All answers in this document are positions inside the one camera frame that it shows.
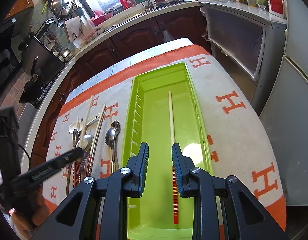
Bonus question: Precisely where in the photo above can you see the metal chopstick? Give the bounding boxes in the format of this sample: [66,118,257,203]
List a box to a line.
[86,103,106,177]

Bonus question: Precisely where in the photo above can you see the chopstick with red striped end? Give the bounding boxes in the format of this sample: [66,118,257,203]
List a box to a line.
[168,91,178,225]

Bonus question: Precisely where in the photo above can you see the large steel spoon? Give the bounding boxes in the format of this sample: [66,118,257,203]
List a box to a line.
[76,134,94,182]

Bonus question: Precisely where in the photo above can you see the steel spoon wooden handle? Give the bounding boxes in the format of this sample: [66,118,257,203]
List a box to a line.
[111,120,121,170]
[105,128,115,173]

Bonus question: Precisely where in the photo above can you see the white ceramic soup spoon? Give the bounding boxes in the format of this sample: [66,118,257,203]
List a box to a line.
[69,113,100,134]

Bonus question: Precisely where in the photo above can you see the cream chopstick red striped end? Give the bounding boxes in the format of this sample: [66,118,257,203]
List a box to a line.
[73,95,94,187]

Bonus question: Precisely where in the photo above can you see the person's left hand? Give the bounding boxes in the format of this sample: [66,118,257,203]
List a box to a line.
[12,183,50,239]

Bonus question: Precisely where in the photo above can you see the green plastic utensil tray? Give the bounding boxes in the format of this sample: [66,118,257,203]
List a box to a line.
[121,62,213,239]

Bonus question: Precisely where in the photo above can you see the orange and white H towel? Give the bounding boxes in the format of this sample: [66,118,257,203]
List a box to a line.
[47,45,286,228]

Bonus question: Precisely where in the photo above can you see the black stove cooktop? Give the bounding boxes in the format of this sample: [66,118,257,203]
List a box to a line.
[19,36,65,103]

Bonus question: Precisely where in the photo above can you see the wooden cutting board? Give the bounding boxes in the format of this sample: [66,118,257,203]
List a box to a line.
[64,16,84,42]

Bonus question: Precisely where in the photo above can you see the grey glass door cabinet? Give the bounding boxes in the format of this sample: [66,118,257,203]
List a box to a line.
[199,0,287,114]

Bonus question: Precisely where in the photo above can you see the dark wood base cabinets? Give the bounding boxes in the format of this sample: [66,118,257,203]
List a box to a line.
[31,6,211,167]

